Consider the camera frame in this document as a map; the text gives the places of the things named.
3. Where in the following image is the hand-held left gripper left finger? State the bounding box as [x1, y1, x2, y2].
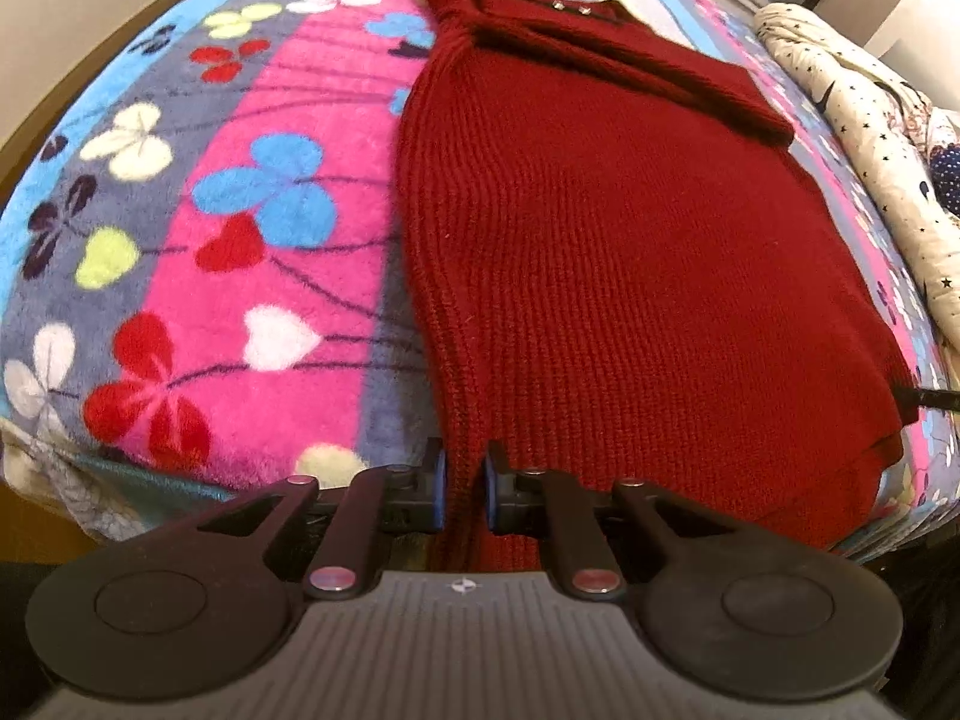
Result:
[199, 439, 451, 602]

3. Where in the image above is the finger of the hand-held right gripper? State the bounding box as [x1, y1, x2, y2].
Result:
[896, 384, 960, 415]

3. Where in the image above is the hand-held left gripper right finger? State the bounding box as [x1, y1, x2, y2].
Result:
[484, 441, 740, 602]

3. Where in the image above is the red knitted sweater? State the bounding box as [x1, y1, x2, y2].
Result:
[394, 0, 908, 575]

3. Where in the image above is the cream star print quilt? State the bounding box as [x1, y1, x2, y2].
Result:
[754, 1, 960, 361]

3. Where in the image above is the floral fleece blanket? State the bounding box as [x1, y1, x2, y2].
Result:
[0, 0, 960, 563]

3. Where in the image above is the white quilted mattress cover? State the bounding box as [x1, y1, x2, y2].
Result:
[0, 420, 233, 545]

